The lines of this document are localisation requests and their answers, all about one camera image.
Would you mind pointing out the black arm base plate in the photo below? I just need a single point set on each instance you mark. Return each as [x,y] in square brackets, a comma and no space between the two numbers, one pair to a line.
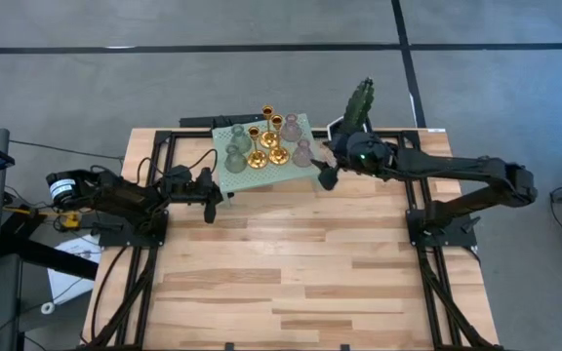
[115,236]
[456,236]

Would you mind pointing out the black aluminium table frame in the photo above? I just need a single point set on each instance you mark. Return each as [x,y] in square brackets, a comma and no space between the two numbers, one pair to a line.
[183,133]

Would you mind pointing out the green cactus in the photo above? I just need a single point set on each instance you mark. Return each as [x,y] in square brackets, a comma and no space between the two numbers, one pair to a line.
[359,102]

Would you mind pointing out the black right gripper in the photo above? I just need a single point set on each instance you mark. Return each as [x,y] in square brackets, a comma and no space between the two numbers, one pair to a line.
[369,146]

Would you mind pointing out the yellow clamp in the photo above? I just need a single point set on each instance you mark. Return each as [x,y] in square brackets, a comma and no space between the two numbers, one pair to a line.
[72,219]

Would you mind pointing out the pink ribbed glass candle holder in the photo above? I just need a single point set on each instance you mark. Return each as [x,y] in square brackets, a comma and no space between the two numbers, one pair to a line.
[291,130]
[303,155]

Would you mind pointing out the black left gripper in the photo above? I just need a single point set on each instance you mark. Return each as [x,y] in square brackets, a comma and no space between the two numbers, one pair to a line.
[193,192]

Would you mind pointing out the green ribbed glass candle holder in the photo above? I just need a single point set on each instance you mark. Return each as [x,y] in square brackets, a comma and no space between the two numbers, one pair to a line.
[234,162]
[240,139]

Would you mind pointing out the green perforated metal table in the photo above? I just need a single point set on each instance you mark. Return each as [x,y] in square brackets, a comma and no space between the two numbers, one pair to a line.
[271,178]

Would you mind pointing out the white paper sheet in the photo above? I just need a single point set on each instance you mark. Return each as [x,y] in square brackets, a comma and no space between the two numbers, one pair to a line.
[66,283]

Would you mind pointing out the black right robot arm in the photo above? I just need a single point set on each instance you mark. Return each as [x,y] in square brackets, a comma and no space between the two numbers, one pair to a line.
[456,166]

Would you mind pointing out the black stand beam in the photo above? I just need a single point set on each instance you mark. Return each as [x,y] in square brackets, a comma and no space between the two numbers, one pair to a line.
[52,256]

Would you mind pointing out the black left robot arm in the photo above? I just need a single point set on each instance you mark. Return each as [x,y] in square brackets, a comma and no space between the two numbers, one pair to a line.
[115,195]

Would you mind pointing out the tall gold candlestick holder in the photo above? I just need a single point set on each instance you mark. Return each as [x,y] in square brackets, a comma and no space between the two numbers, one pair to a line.
[279,156]

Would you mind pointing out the white tape roll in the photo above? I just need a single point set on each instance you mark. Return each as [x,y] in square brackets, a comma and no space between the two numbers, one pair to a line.
[48,308]

